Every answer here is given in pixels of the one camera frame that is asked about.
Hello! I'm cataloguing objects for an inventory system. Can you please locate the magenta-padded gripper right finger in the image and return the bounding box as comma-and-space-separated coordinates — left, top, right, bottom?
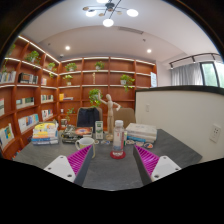
132, 144, 182, 186

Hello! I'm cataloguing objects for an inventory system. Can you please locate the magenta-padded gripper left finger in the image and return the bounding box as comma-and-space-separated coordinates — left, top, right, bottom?
43, 144, 95, 187

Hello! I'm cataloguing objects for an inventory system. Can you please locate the clear plastic water bottle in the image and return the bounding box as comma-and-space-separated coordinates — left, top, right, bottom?
112, 119, 126, 158

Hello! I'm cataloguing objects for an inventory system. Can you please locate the stack of colourful books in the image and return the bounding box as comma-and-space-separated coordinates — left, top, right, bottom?
31, 121, 60, 146

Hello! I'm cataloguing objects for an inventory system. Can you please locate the stack of white books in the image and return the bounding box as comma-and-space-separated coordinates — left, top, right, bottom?
125, 122, 158, 144

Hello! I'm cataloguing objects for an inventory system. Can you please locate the green and white carton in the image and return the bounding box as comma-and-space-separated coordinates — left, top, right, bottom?
94, 120, 104, 140

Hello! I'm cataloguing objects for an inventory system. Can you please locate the dark office chair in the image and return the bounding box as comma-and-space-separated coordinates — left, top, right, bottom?
76, 106, 103, 129

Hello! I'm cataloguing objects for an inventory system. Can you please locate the wooden artist mannequin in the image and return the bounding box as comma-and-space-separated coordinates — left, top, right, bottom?
97, 91, 122, 142

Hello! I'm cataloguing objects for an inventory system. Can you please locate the grey curtain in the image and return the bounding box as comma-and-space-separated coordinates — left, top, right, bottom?
170, 62, 204, 87

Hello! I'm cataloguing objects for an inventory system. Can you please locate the window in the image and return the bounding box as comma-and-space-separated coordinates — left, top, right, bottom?
200, 61, 224, 89

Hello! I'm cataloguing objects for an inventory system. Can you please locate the ceiling air vent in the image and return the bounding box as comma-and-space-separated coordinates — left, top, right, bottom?
117, 25, 145, 36

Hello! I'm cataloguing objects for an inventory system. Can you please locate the branched ceiling lamp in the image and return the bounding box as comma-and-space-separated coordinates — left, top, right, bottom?
82, 0, 140, 28

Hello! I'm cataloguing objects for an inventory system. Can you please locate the white wall socket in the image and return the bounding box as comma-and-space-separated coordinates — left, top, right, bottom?
209, 123, 222, 144

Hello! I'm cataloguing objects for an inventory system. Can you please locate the wooden wall shelf unit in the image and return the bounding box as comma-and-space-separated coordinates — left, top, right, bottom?
0, 34, 158, 160

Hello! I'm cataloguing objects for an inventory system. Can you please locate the black ceiling track rail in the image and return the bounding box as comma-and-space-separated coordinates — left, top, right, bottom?
168, 52, 223, 70

